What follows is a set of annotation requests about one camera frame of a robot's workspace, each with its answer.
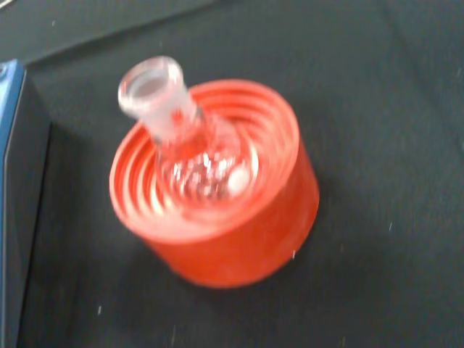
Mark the white stir bar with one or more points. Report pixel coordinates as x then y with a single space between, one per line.
237 180

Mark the black bench cloth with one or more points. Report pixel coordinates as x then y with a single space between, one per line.
362 108

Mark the blue base heater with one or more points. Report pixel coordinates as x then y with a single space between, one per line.
11 145

